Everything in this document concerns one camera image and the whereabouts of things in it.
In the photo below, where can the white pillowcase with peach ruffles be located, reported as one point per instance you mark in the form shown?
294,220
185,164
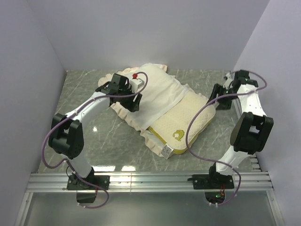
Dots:
162,93

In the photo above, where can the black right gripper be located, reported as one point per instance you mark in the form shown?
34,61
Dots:
217,89

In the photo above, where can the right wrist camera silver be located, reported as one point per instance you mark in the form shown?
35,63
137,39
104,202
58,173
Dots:
228,81

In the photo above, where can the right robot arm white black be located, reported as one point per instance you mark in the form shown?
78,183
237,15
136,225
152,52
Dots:
251,131

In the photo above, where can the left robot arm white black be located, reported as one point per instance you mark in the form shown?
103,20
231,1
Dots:
66,135

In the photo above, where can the aluminium mounting rail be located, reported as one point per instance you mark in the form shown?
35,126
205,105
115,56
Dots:
133,182

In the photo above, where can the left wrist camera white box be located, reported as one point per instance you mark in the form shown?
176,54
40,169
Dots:
136,83

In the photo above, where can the cream pillow with yellow edge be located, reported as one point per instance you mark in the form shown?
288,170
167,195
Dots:
171,127

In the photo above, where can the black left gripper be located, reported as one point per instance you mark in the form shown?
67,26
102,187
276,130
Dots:
133,106

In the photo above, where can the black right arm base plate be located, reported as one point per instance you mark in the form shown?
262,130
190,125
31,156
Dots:
214,184

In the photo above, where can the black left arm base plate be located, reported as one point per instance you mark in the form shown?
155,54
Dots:
87,188

